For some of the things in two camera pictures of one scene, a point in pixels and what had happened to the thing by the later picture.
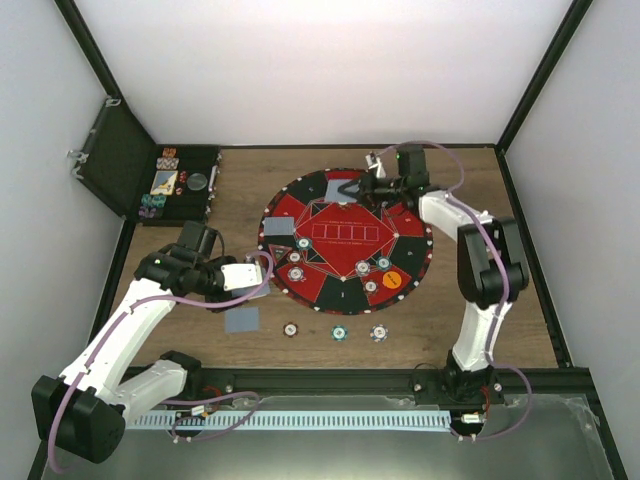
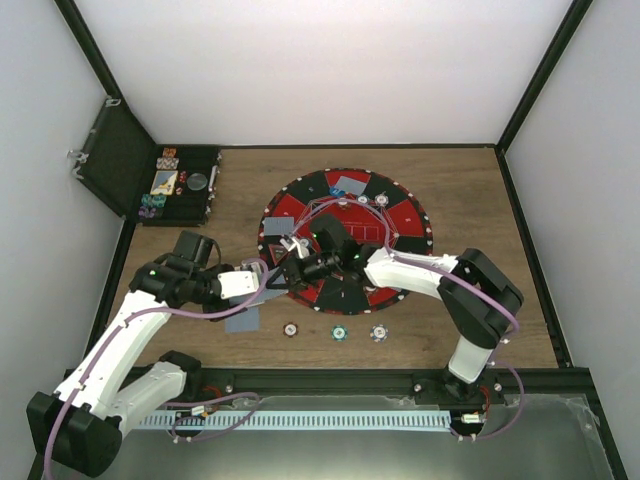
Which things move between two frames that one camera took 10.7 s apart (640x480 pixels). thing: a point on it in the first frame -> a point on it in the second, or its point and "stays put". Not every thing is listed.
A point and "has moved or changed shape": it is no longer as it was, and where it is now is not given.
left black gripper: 220,308 stays put
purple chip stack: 379,333 stays put
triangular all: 279,251 stays put
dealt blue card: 334,195 has moved or changed shape
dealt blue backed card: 242,320 stays put
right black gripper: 367,189 -> 298,276
